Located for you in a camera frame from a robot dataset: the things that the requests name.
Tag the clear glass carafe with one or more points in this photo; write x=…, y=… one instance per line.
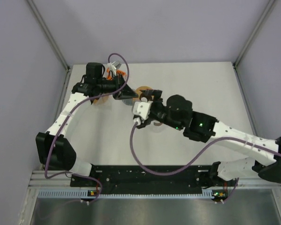
x=157, y=127

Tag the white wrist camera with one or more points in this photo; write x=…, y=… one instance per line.
x=114, y=66
x=141, y=111

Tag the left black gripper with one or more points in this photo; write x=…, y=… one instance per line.
x=126, y=93

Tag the wooden dripper ring holder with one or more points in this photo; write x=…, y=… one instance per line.
x=139, y=90

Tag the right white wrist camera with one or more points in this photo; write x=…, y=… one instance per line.
x=141, y=111

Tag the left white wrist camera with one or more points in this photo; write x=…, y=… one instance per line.
x=114, y=66

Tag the orange coffee filter pack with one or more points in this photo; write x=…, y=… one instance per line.
x=111, y=76

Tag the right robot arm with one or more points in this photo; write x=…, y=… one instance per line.
x=262, y=156

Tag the grey slotted cable duct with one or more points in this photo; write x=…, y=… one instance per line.
x=62, y=193

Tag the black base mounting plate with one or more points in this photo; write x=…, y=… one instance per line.
x=131, y=179

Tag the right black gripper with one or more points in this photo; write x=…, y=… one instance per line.
x=157, y=94

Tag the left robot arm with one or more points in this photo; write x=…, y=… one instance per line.
x=53, y=146

